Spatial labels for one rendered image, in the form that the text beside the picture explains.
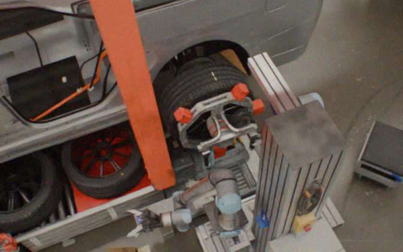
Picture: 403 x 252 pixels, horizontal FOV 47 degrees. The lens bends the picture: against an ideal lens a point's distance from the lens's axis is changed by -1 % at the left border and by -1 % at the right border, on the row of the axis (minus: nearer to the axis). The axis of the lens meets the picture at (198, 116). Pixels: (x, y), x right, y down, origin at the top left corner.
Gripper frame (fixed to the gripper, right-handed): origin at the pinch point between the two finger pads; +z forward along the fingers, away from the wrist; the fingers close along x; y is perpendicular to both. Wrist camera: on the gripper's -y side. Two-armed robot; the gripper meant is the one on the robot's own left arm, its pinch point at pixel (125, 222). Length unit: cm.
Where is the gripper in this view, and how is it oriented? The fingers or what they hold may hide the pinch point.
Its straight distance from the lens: 257.5
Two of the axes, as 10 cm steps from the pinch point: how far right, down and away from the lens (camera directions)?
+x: -1.2, -7.5, 6.5
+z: -9.9, 1.5, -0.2
